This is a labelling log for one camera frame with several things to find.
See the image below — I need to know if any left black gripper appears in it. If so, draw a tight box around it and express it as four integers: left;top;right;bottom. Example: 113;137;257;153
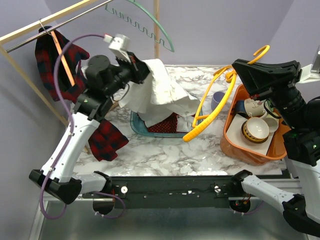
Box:
103;50;155;97

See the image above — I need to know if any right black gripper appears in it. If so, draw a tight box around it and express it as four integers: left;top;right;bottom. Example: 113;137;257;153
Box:
232;56;307;128

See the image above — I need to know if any white shirt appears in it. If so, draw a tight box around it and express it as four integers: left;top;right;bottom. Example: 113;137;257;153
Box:
119;59;200;132

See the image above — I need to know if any red polka dot skirt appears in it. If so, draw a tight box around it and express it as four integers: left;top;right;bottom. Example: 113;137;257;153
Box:
147;113;178;134

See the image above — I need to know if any yellow plastic hanger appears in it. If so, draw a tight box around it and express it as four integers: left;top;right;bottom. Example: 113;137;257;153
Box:
182;44;271;143

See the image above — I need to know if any red plaid shirt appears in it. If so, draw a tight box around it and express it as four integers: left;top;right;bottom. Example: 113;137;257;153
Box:
34;26;130;162

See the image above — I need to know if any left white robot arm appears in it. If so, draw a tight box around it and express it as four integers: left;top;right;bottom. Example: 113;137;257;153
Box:
29;52;150;205

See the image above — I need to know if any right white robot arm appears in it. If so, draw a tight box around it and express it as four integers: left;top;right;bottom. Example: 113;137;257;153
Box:
230;59;320;237

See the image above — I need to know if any dark blue cup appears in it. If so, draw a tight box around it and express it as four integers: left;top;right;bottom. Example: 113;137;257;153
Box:
234;100;247;116

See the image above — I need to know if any floral ceramic mug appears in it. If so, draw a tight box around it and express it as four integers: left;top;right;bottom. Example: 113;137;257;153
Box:
244;98;268;119

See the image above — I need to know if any purple plastic cup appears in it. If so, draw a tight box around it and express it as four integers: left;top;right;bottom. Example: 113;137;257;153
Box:
210;91;225;111

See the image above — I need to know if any cream green mug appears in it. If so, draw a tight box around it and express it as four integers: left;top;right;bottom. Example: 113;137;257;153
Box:
263;114;279;133

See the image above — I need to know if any blue transparent plastic tray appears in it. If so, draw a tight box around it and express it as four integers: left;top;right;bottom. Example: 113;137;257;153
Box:
130;111;187;138

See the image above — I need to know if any yellow rimmed white bowl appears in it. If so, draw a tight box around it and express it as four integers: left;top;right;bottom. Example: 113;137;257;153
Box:
241;117;270;144

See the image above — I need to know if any white square plate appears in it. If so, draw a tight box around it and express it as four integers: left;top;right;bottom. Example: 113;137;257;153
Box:
226;114;274;156

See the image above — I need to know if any orange plastic bin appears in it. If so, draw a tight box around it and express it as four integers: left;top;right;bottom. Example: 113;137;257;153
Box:
220;84;290;166

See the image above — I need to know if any wooden clothes rack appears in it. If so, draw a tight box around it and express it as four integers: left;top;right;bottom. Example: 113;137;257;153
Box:
0;0;161;155

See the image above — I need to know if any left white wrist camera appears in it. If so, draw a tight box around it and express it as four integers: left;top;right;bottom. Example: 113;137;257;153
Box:
103;34;131;62

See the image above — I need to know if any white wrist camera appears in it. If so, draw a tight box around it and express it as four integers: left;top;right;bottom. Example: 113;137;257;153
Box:
299;46;320;84
103;34;131;62

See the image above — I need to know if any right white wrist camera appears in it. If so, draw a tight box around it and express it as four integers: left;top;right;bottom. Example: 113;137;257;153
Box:
299;46;320;84

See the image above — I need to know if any black mounting rail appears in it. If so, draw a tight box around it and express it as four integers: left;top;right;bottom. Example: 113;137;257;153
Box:
82;174;261;210

